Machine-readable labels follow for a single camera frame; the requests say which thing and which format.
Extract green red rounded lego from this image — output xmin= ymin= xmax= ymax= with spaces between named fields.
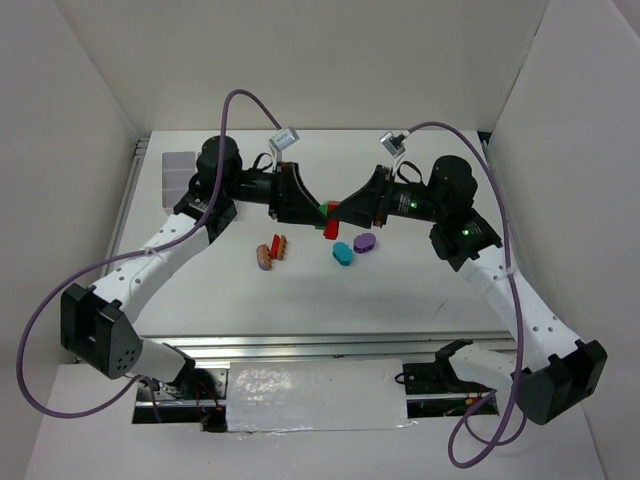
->
xmin=315 ymin=201 xmax=337 ymax=230

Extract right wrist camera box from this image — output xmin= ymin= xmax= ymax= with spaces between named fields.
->
xmin=379 ymin=131 xmax=406 ymax=158

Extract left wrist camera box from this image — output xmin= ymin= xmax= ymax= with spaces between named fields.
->
xmin=269 ymin=127 xmax=299 ymax=152

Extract teal rounded lego brick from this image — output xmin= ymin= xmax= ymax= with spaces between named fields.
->
xmin=332 ymin=242 xmax=353 ymax=266

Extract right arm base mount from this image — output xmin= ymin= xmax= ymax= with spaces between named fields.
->
xmin=394 ymin=362 xmax=490 ymax=419

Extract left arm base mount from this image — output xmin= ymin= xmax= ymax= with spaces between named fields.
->
xmin=132 ymin=368 xmax=228 ymax=433

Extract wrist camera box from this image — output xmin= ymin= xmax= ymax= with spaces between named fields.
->
xmin=379 ymin=131 xmax=406 ymax=158
xmin=269 ymin=127 xmax=299 ymax=152

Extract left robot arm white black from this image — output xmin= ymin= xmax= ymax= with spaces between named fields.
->
xmin=60 ymin=128 xmax=326 ymax=386

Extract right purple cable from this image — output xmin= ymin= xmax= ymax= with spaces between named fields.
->
xmin=407 ymin=120 xmax=526 ymax=469

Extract purple cable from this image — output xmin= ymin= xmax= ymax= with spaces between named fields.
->
xmin=407 ymin=120 xmax=526 ymax=469
xmin=16 ymin=89 xmax=286 ymax=419

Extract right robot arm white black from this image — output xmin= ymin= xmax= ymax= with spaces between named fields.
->
xmin=329 ymin=155 xmax=607 ymax=425

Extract red brown lego brick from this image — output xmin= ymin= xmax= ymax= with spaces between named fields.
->
xmin=270 ymin=234 xmax=288 ymax=260

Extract purple top brown lego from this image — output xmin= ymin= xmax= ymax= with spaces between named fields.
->
xmin=256 ymin=244 xmax=272 ymax=271

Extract side aluminium rail right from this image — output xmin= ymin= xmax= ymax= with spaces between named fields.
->
xmin=477 ymin=130 xmax=528 ymax=278

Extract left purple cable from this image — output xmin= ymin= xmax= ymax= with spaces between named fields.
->
xmin=16 ymin=89 xmax=286 ymax=419

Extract purple rounded lego brick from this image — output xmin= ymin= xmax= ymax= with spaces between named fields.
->
xmin=353 ymin=232 xmax=377 ymax=254

